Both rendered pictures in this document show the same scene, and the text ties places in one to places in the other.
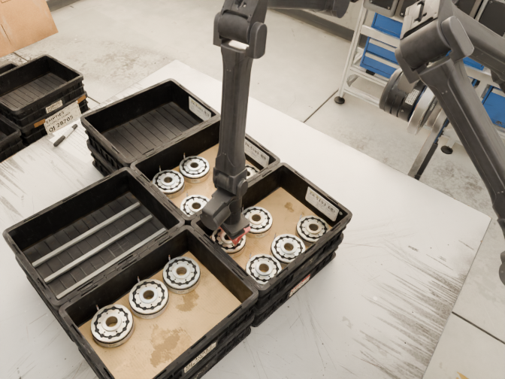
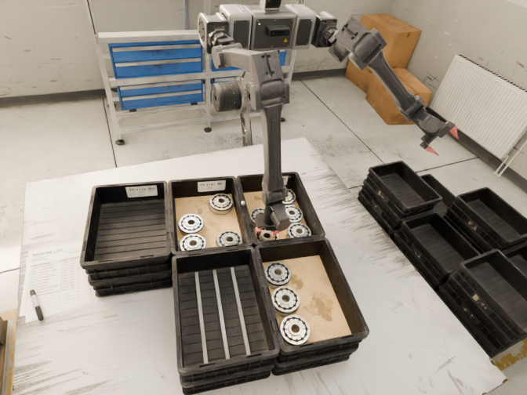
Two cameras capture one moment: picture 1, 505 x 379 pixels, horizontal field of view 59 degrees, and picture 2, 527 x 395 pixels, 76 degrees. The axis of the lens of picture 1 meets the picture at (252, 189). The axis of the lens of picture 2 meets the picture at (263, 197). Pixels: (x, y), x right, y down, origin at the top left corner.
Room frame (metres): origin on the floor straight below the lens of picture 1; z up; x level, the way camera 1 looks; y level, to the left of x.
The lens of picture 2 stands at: (0.37, 0.84, 1.94)
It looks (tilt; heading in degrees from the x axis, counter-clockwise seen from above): 44 degrees down; 300
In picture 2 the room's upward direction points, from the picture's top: 9 degrees clockwise
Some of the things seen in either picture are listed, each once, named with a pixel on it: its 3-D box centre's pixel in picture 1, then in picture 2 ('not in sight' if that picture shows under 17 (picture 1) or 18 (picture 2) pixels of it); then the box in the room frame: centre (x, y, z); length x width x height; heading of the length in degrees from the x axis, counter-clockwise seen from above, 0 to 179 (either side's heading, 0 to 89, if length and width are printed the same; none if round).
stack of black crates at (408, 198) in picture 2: not in sight; (391, 206); (0.46, -1.10, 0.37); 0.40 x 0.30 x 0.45; 150
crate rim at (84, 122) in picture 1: (152, 118); (129, 219); (1.21, 0.38, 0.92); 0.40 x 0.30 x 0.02; 139
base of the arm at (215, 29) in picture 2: not in sight; (219, 40); (1.26, -0.18, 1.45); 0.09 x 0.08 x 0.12; 60
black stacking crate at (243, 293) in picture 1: (163, 313); (303, 295); (0.52, 0.19, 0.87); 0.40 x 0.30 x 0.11; 139
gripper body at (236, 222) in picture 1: (231, 212); (270, 216); (0.78, 0.05, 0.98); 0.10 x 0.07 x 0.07; 45
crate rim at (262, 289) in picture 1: (273, 220); (278, 205); (0.82, -0.07, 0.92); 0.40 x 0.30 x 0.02; 139
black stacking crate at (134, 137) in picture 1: (153, 129); (131, 227); (1.21, 0.38, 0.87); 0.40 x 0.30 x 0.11; 139
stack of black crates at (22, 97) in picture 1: (43, 116); not in sight; (1.77, 1.15, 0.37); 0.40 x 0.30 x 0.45; 150
